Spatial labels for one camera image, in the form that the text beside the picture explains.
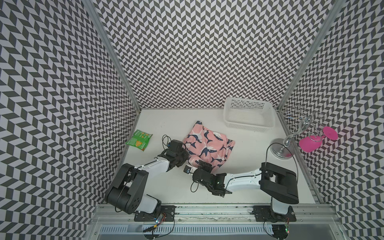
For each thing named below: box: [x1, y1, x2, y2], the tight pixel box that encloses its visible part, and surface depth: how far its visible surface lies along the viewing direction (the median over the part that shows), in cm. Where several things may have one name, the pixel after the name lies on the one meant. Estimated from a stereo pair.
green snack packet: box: [125, 129, 153, 151], surface depth 100 cm
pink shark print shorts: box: [183, 120, 235, 171], surface depth 98 cm
